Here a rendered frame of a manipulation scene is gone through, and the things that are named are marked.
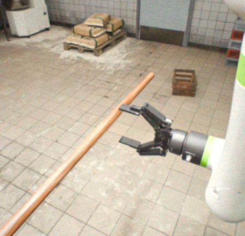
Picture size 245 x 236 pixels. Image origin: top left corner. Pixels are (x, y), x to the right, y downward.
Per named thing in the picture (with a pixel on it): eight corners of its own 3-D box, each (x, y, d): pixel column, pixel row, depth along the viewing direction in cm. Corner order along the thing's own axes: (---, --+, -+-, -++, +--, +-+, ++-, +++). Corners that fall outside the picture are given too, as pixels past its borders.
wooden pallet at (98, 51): (98, 57, 428) (97, 49, 420) (63, 49, 458) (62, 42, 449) (127, 37, 514) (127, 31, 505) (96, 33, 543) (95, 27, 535)
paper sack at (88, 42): (94, 51, 420) (93, 41, 410) (78, 47, 434) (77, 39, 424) (112, 39, 461) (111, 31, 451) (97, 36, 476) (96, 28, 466)
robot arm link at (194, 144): (204, 149, 73) (211, 127, 68) (196, 176, 65) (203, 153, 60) (186, 143, 76) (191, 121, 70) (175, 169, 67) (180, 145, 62)
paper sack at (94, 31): (106, 34, 444) (106, 25, 434) (94, 39, 419) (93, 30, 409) (82, 30, 473) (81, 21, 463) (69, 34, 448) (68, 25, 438)
